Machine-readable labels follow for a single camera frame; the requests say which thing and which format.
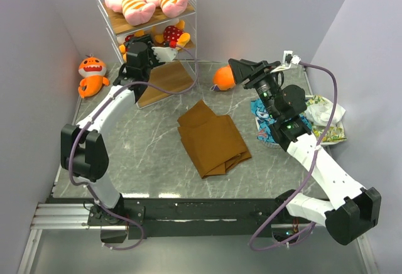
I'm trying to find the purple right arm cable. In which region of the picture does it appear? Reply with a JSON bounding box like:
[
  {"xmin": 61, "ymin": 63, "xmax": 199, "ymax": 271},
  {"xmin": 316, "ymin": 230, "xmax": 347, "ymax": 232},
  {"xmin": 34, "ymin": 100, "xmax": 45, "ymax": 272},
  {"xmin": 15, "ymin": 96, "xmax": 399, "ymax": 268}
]
[{"xmin": 249, "ymin": 62, "xmax": 339, "ymax": 252}]

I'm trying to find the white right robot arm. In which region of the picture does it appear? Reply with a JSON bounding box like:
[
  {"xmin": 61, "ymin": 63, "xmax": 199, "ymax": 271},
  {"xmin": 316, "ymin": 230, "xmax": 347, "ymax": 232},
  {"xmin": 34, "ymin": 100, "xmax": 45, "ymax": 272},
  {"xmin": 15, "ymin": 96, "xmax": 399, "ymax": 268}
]
[{"xmin": 228, "ymin": 52, "xmax": 381, "ymax": 251}]

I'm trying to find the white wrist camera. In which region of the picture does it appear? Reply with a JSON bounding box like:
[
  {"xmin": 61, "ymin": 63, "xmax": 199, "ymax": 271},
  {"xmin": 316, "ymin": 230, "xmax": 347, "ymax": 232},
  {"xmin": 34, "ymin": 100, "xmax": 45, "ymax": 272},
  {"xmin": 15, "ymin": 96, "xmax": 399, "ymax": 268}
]
[
  {"xmin": 282, "ymin": 50, "xmax": 301, "ymax": 70},
  {"xmin": 151, "ymin": 47, "xmax": 178, "ymax": 62}
]

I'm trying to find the white wire wooden shelf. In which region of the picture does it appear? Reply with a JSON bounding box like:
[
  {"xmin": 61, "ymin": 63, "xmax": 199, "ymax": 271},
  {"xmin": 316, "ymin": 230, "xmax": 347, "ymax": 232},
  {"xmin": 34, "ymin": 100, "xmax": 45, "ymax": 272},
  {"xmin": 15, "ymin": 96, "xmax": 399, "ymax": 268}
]
[{"xmin": 96, "ymin": 0, "xmax": 197, "ymax": 108}]

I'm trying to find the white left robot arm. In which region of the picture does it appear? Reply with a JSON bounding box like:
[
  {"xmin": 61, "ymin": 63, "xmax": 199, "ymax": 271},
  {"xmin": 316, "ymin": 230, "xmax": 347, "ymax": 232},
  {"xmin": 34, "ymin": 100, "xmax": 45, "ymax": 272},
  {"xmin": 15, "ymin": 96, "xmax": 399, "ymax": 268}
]
[{"xmin": 60, "ymin": 35, "xmax": 177, "ymax": 225}]

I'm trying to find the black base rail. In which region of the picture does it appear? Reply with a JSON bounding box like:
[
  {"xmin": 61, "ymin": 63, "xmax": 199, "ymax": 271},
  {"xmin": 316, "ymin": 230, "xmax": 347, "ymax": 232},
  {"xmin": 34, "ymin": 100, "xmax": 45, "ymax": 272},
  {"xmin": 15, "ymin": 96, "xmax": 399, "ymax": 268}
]
[{"xmin": 46, "ymin": 197, "xmax": 315, "ymax": 240}]

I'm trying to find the floral yellow green cloth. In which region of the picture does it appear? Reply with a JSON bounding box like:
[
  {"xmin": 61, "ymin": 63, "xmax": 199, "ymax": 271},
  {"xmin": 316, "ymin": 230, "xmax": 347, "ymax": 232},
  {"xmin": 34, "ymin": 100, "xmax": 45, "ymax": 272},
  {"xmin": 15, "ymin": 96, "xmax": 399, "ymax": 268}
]
[{"xmin": 303, "ymin": 95, "xmax": 347, "ymax": 146}]

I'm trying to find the yellow frog plush polka dress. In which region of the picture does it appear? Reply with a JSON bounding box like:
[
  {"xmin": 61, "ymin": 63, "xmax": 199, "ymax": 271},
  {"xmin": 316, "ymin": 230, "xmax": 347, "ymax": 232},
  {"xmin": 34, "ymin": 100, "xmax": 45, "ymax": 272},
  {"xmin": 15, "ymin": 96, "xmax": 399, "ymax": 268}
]
[{"xmin": 119, "ymin": 30, "xmax": 145, "ymax": 62}]

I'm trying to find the blue patterned cloth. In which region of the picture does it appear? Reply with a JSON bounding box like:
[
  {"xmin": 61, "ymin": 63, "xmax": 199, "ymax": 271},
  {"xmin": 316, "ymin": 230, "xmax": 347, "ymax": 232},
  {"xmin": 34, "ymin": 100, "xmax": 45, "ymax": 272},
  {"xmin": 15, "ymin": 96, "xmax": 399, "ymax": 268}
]
[{"xmin": 250, "ymin": 97, "xmax": 315, "ymax": 145}]

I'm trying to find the orange shark plush toy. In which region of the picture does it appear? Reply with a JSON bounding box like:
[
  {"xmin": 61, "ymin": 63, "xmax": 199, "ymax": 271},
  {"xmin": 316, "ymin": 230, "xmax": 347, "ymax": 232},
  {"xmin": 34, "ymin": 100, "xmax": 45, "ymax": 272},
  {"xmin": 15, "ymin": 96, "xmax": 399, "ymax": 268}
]
[{"xmin": 78, "ymin": 56, "xmax": 110, "ymax": 99}]

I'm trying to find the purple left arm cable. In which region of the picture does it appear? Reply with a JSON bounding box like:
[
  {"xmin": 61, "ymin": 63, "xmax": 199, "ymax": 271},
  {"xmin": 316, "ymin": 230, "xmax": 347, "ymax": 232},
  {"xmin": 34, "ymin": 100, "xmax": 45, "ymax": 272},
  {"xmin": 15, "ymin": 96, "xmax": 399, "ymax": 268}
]
[{"xmin": 67, "ymin": 46, "xmax": 199, "ymax": 212}]

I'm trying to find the brown folded cloth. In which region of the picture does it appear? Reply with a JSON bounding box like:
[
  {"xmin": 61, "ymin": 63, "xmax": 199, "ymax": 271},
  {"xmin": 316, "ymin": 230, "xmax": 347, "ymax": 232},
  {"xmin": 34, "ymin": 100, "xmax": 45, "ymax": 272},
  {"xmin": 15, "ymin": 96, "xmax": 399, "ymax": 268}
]
[{"xmin": 178, "ymin": 100, "xmax": 252, "ymax": 179}]

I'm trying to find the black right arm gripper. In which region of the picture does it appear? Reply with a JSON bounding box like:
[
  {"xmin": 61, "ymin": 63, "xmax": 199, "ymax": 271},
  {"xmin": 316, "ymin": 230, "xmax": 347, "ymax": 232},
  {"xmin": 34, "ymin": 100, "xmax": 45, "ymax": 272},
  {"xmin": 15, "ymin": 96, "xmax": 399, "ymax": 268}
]
[{"xmin": 229, "ymin": 58, "xmax": 281, "ymax": 120}]

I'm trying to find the orange goldfish plush toy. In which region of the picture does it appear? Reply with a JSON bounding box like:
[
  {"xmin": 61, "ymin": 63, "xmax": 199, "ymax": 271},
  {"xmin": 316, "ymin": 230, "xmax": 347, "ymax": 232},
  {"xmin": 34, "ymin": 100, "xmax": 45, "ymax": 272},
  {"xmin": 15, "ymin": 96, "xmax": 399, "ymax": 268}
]
[{"xmin": 210, "ymin": 65, "xmax": 236, "ymax": 91}]

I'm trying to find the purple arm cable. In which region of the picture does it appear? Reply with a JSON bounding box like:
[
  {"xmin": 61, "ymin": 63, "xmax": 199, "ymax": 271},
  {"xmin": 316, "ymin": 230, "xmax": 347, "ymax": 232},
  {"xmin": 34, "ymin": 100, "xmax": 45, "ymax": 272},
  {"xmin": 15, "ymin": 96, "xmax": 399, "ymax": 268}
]
[
  {"xmin": 249, "ymin": 62, "xmax": 339, "ymax": 252},
  {"xmin": 67, "ymin": 46, "xmax": 199, "ymax": 212}
]

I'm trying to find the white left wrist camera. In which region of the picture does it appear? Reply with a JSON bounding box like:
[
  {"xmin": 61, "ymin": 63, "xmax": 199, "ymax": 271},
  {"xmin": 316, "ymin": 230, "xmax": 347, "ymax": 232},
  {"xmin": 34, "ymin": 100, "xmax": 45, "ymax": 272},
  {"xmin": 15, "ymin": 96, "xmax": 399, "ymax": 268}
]
[{"xmin": 151, "ymin": 47, "xmax": 178, "ymax": 62}]

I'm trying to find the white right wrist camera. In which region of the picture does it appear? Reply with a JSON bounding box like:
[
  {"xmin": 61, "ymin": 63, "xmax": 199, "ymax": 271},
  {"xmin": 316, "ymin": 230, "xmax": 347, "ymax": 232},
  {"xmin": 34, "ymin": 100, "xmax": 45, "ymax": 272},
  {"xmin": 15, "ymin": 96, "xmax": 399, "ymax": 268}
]
[{"xmin": 282, "ymin": 50, "xmax": 301, "ymax": 70}]

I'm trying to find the white crumpled cloth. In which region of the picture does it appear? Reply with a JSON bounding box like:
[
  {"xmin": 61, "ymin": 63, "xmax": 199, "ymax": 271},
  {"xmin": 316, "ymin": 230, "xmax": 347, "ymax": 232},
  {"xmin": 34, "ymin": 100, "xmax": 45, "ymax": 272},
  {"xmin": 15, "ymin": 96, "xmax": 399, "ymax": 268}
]
[{"xmin": 305, "ymin": 101, "xmax": 346, "ymax": 127}]

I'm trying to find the white laundry tray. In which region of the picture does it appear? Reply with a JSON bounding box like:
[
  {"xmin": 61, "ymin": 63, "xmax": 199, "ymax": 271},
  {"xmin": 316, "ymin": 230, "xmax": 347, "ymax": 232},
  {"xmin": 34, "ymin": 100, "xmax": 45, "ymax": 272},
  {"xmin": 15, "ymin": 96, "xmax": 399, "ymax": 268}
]
[{"xmin": 251, "ymin": 95, "xmax": 347, "ymax": 148}]

